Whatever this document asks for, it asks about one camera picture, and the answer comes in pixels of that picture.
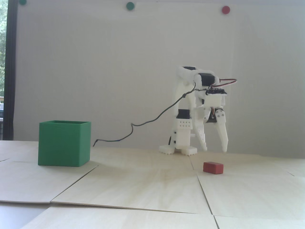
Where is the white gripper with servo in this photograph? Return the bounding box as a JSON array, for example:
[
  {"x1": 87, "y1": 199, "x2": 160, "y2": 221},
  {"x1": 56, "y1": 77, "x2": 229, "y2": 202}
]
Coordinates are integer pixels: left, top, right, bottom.
[{"x1": 194, "y1": 91, "x2": 229, "y2": 153}]

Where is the red block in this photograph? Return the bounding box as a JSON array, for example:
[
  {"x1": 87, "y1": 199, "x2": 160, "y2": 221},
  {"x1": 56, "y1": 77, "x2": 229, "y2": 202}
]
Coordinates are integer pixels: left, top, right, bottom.
[{"x1": 203, "y1": 161, "x2": 224, "y2": 175}]

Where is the green box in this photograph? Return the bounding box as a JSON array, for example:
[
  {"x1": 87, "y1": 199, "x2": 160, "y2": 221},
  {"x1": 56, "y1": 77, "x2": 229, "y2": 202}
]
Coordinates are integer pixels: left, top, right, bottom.
[{"x1": 38, "y1": 120, "x2": 92, "y2": 167}]

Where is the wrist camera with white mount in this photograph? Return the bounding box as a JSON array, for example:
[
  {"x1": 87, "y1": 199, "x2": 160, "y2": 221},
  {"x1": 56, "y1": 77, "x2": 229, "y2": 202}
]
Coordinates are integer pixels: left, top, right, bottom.
[{"x1": 204, "y1": 87, "x2": 228, "y2": 107}]

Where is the red looped servo cable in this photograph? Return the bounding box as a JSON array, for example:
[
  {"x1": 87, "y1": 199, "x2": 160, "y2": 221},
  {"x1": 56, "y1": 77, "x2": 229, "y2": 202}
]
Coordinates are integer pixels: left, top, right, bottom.
[{"x1": 210, "y1": 78, "x2": 239, "y2": 90}]

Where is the thin black camera cable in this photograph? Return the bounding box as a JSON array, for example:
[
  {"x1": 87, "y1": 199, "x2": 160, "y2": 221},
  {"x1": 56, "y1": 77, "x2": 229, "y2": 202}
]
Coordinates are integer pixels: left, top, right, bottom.
[{"x1": 93, "y1": 81, "x2": 208, "y2": 147}]

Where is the black window frame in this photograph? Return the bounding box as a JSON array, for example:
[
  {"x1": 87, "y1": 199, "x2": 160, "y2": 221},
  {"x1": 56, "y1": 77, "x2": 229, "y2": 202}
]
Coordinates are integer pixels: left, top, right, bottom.
[{"x1": 2, "y1": 0, "x2": 18, "y2": 141}]

